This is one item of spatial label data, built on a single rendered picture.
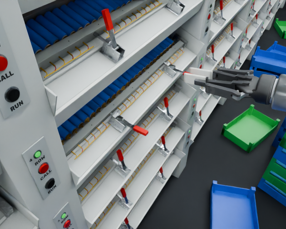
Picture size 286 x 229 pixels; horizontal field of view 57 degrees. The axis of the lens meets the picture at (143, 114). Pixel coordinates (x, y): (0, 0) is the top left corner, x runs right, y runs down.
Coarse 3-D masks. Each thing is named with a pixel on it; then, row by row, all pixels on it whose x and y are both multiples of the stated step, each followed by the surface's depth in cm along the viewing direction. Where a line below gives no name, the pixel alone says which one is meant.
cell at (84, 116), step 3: (78, 111) 60; (81, 111) 60; (75, 114) 60; (78, 114) 60; (81, 114) 60; (84, 114) 60; (78, 117) 60; (81, 117) 60; (84, 117) 60; (87, 117) 60; (84, 120) 60
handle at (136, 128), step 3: (120, 120) 62; (123, 120) 63; (123, 123) 62; (126, 123) 62; (129, 123) 62; (129, 126) 61; (132, 126) 61; (135, 126) 61; (138, 126) 61; (135, 129) 60; (138, 129) 60; (141, 129) 60; (144, 129) 60; (138, 132) 60; (141, 132) 60; (144, 132) 60; (147, 132) 60; (144, 135) 60
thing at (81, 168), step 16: (176, 32) 89; (192, 48) 90; (176, 64) 84; (160, 80) 78; (176, 80) 86; (144, 96) 72; (160, 96) 77; (128, 112) 67; (144, 112) 69; (80, 128) 60; (112, 128) 63; (128, 128) 64; (96, 144) 59; (112, 144) 60; (80, 160) 56; (96, 160) 57; (80, 176) 54
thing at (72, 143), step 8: (176, 48) 85; (168, 56) 81; (160, 64) 78; (144, 72) 74; (152, 72) 75; (136, 80) 71; (144, 80) 72; (128, 88) 69; (136, 88) 70; (120, 96) 66; (128, 96) 68; (112, 104) 64; (120, 104) 66; (104, 112) 62; (96, 120) 60; (88, 128) 58; (80, 136) 56; (64, 144) 54; (72, 144) 55; (72, 152) 55
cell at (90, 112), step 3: (84, 105) 62; (81, 108) 61; (84, 108) 61; (87, 108) 61; (90, 108) 62; (84, 111) 61; (87, 111) 61; (90, 111) 61; (93, 111) 61; (87, 114) 61; (90, 114) 61
